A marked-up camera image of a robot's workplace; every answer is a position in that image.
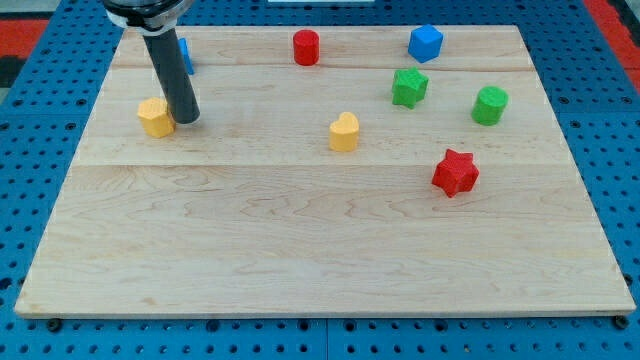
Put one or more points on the blue block behind rod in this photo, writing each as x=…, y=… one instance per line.
x=184, y=49

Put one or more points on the red cylinder block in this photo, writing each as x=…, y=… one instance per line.
x=306, y=45

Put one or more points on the wooden board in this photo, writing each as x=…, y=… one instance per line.
x=248, y=213

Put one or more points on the blue cube block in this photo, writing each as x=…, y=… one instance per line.
x=425, y=43

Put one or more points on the yellow hexagon block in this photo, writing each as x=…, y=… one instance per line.
x=155, y=117

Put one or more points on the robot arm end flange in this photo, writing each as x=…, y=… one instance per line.
x=149, y=17

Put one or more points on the red star block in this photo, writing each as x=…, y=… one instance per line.
x=455, y=173

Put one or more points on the green cylinder block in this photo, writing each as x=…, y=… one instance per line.
x=489, y=105

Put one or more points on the yellow heart block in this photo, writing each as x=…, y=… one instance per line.
x=344, y=133

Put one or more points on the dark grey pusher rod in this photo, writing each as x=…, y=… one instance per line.
x=170, y=68

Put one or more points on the green star block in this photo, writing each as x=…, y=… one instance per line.
x=409, y=87

